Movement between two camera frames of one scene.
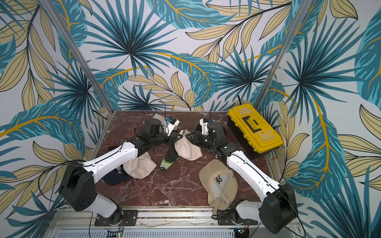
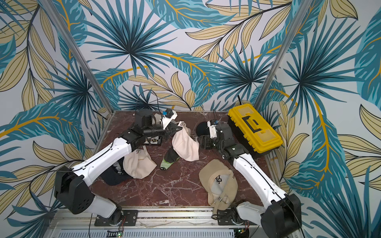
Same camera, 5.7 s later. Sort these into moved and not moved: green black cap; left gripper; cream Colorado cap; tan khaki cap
Moved: left gripper
Not moved: tan khaki cap; cream Colorado cap; green black cap
